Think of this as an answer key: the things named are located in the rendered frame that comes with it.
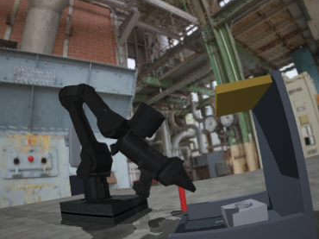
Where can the red peg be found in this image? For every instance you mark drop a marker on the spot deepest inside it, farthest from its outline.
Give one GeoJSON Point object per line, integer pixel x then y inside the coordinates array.
{"type": "Point", "coordinates": [181, 192]}

